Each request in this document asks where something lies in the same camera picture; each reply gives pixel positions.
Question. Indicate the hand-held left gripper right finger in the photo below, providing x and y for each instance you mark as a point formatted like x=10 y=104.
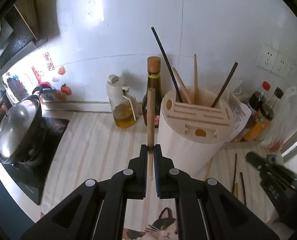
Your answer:
x=158 y=175

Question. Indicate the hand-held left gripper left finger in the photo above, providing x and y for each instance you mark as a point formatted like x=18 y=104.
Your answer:
x=142 y=175

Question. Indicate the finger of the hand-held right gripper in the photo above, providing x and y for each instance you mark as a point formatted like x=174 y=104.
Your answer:
x=261 y=163

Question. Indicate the dark wooden chopstick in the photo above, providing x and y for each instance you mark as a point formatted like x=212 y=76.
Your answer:
x=242 y=187
x=167 y=60
x=235 y=170
x=226 y=82

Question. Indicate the white round utensil holder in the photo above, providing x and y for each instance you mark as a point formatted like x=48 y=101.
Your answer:
x=183 y=150

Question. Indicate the orange label jar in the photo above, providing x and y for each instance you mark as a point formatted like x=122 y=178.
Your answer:
x=257 y=127

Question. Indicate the clear plastic bag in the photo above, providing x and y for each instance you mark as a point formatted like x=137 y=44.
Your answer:
x=286 y=120

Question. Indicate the cat print table mat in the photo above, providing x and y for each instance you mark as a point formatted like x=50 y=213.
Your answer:
x=101 y=142

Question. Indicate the white paper packet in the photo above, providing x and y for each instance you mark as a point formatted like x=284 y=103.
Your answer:
x=238 y=115

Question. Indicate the red cap sauce bottle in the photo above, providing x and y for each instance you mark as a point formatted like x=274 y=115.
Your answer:
x=257 y=100

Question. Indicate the black cap sauce bottle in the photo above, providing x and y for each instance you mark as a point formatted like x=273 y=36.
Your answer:
x=277 y=93

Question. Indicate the glass oil dispenser bottle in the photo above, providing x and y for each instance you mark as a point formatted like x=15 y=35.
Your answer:
x=121 y=105

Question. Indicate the black cooktop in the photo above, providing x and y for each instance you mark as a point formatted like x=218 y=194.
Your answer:
x=46 y=160

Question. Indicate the dark sauce bottle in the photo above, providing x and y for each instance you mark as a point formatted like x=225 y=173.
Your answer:
x=154 y=67

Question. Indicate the black wok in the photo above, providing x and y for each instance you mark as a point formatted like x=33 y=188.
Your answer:
x=37 y=135

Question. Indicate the blue base cabinet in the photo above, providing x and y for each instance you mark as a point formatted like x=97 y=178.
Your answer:
x=11 y=205

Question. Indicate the colourful flower decoration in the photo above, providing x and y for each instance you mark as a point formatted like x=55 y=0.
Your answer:
x=13 y=85

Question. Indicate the black range hood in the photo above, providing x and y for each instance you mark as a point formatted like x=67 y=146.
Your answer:
x=11 y=42

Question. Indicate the metal window frame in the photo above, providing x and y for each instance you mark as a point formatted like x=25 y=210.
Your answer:
x=296 y=135

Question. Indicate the red apple wall sticker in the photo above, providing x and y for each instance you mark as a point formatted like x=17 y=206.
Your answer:
x=65 y=90

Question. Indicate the orange fruit wall sticker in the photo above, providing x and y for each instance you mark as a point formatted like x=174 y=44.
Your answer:
x=61 y=70

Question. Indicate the pink sun wall sticker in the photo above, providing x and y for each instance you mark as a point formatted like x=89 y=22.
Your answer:
x=38 y=73

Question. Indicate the red square wall sticker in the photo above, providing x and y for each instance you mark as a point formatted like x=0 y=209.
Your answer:
x=48 y=61

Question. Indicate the wooden wall cabinet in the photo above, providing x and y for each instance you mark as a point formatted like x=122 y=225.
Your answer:
x=36 y=12

